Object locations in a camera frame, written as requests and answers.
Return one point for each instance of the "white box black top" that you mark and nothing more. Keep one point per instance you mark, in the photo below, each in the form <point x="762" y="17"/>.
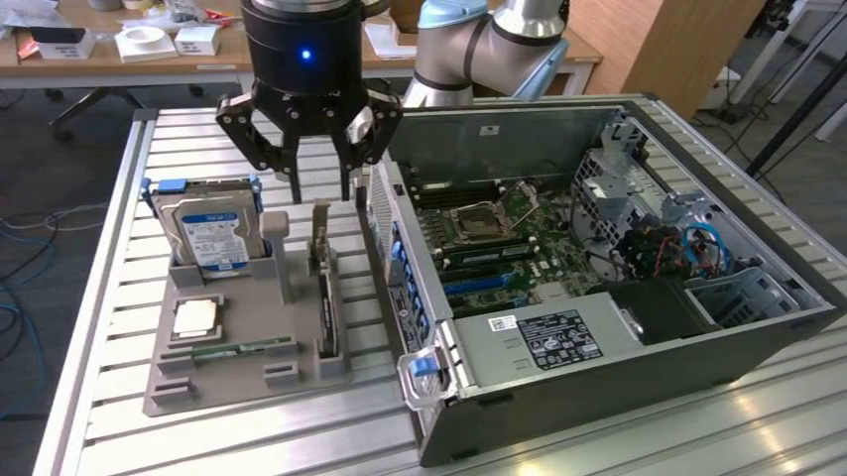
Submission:
<point x="66" y="44"/>

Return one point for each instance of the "white paper stack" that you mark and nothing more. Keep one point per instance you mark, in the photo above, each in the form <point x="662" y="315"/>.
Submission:
<point x="390" y="44"/>

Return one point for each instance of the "black stand pole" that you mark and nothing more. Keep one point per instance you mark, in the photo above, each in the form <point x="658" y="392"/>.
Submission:
<point x="794" y="114"/>

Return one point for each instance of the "white boxes on desk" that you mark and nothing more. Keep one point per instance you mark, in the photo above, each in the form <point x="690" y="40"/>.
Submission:
<point x="146" y="44"/>

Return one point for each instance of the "green motherboard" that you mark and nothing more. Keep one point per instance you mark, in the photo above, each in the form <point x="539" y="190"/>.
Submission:
<point x="550" y="238"/>

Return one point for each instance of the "blue expansion slot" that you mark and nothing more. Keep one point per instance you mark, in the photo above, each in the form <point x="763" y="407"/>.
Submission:
<point x="479" y="286"/>

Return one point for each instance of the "silver CPU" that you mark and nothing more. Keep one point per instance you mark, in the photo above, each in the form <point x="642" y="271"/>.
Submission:
<point x="195" y="318"/>

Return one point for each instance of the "white floor box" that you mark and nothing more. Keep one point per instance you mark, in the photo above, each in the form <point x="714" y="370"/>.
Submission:
<point x="722" y="91"/>

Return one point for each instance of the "metal disk bay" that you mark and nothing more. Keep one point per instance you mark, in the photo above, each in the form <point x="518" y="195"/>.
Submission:
<point x="747" y="292"/>

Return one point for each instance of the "brown cardboard box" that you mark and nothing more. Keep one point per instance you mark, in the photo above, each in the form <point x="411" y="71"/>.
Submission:
<point x="405" y="20"/>

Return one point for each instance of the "clear case latch blue tab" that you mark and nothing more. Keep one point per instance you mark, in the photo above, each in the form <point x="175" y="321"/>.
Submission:
<point x="423" y="369"/>

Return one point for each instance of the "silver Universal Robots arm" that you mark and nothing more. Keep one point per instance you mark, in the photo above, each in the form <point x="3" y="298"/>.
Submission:
<point x="457" y="54"/>

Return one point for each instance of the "CPU socket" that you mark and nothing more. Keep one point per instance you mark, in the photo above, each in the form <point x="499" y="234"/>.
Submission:
<point x="479" y="222"/>

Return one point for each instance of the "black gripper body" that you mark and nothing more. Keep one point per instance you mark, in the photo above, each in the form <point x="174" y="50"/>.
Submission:
<point x="305" y="74"/>

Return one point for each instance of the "grey parts rack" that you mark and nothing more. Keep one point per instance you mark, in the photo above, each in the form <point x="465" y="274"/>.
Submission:
<point x="258" y="317"/>

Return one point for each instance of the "black graphics card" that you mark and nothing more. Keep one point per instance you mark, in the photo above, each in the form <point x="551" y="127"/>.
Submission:
<point x="327" y="312"/>

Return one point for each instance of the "black open PC case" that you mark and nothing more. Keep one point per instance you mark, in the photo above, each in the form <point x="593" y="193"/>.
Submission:
<point x="595" y="396"/>

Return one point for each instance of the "white labelled box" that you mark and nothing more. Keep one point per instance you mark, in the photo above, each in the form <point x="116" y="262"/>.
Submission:
<point x="198" y="42"/>

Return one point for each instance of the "perforated metal drive cage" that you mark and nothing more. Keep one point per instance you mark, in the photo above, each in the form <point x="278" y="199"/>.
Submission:
<point x="615" y="198"/>

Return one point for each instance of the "black chair base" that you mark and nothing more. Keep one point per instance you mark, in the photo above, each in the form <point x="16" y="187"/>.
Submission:
<point x="92" y="104"/>

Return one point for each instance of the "wooden desk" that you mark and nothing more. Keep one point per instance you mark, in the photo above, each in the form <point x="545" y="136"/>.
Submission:
<point x="132" y="69"/>

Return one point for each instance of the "hard disk in blue caddy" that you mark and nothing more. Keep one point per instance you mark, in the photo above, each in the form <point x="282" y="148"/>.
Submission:
<point x="213" y="233"/>

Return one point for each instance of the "grey power supply unit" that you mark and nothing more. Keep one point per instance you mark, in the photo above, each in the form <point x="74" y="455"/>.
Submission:
<point x="490" y="347"/>

